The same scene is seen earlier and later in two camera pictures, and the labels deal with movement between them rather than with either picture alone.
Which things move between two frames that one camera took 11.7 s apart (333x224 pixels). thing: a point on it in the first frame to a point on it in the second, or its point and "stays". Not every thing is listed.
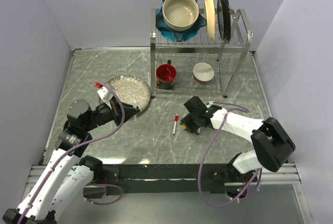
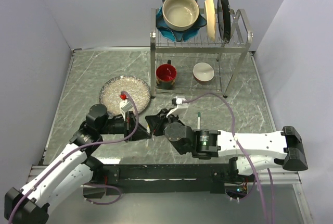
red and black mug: (166, 74) stays
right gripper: (186, 121) to (157, 122)
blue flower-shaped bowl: (171, 34) stays
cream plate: (210, 16) stays
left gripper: (116, 111) to (130, 119)
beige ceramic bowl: (180, 11) stays
